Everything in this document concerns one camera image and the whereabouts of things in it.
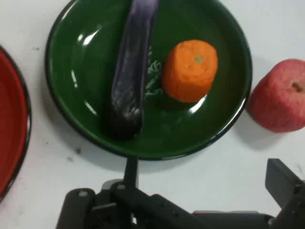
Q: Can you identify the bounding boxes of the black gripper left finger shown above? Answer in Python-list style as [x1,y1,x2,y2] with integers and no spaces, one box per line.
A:
[56,156,203,229]

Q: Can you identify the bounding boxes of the long purple eggplant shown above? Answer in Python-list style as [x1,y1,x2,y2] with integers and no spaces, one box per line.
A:
[101,0,159,141]

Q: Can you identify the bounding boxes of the red apple in foam net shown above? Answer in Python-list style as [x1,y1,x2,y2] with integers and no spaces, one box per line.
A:
[245,59,305,133]

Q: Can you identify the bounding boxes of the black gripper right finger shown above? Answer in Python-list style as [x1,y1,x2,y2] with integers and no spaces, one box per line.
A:
[265,158,305,229]

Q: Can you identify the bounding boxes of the green enamel plate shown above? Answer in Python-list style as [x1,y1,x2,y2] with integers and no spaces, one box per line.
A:
[44,0,253,161]

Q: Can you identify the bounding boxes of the orange in foam net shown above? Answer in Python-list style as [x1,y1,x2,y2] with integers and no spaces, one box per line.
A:
[161,39,219,104]

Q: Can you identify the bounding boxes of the red enamel plate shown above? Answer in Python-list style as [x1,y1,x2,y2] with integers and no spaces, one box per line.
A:
[0,44,32,203]

